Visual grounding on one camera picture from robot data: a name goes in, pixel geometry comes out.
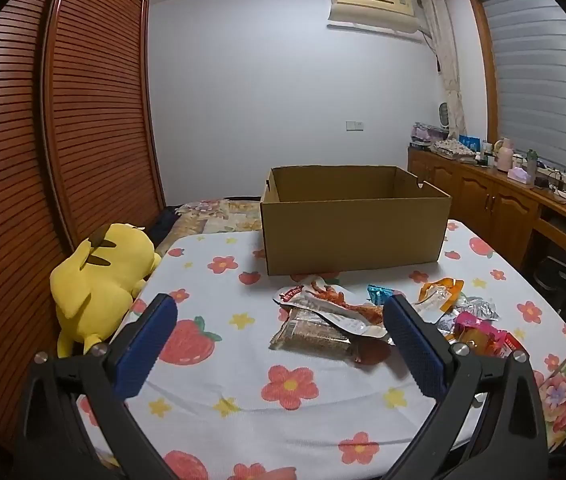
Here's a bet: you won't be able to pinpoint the small teal snack packet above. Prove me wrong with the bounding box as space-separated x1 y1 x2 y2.
367 284 405 308

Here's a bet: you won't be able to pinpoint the orange snack packet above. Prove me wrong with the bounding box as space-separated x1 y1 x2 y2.
413 277 465 323

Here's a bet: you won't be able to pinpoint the grey window blind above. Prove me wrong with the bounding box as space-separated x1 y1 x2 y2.
478 0 566 186

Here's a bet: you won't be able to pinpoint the floral quilt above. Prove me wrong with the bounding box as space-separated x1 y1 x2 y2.
155 199 566 453

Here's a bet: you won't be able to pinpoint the wall air conditioner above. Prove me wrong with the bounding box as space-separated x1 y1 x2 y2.
327 0 425 41

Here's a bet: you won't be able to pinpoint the lilac storage bag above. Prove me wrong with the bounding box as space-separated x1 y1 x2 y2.
411 122 449 143

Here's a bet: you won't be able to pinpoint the dark blue bedsheet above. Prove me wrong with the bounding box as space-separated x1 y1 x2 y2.
152 205 180 242

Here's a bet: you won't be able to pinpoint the silver snack packet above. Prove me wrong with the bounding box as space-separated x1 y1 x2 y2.
436 296 500 333

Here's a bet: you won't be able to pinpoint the clear grain snack packet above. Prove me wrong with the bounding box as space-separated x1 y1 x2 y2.
269 307 394 367

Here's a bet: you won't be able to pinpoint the wooden cabinet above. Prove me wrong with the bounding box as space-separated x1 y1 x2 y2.
407 145 566 281

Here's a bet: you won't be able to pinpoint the pink snack packet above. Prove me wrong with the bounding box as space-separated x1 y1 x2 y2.
453 311 501 356

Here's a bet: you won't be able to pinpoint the strawberry flower print cloth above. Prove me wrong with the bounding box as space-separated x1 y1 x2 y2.
75 219 566 480

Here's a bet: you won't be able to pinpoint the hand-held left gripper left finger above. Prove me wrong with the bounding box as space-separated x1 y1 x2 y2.
13 292 184 480

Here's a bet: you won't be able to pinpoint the folded patterned cloth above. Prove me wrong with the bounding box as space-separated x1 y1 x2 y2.
432 139 479 158

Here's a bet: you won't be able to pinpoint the brown cardboard box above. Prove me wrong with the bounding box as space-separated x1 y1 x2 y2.
260 164 453 277

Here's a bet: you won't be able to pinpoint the pink thermos jug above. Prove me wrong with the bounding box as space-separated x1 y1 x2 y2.
493 137 514 173

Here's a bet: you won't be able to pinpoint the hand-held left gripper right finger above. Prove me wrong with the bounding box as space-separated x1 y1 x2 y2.
382 294 551 480

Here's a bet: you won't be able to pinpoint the yellow plush toy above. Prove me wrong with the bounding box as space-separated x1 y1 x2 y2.
50 222 162 358

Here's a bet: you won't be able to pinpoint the cream patterned curtain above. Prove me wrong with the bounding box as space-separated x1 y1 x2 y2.
420 0 466 141

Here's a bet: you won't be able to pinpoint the small red snack packet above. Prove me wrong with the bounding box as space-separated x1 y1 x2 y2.
493 330 526 358

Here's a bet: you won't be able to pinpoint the pink tissue box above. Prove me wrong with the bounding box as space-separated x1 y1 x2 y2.
507 166 535 188

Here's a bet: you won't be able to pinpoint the red white snack packet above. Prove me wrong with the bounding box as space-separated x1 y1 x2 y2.
272 280 394 338

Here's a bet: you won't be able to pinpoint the wooden louvered wardrobe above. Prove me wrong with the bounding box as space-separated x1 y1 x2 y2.
0 0 166 461

